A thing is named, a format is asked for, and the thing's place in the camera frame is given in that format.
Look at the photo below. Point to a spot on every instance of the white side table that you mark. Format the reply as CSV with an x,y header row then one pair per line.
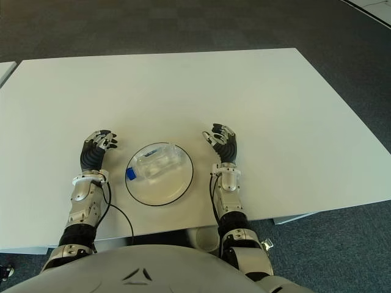
x,y
5,71

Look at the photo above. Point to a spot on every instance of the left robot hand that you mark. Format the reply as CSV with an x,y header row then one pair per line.
x,y
91,156

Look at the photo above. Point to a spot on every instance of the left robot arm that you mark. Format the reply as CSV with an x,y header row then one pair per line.
x,y
84,201

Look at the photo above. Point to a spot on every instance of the clear water bottle blue cap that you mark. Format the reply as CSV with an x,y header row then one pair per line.
x,y
157,164

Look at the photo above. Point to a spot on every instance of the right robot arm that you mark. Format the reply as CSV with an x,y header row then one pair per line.
x,y
232,195

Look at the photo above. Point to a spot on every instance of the grey robot torso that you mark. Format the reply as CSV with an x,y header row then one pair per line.
x,y
137,271

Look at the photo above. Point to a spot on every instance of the white plate black rim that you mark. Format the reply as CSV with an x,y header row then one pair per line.
x,y
165,192

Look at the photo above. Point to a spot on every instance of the black stand with caster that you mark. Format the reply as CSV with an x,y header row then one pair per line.
x,y
6,271

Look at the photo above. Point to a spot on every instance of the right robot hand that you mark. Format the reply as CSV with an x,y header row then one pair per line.
x,y
228,149

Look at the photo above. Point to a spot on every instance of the white robot hip joint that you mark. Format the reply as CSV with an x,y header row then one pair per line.
x,y
206,239

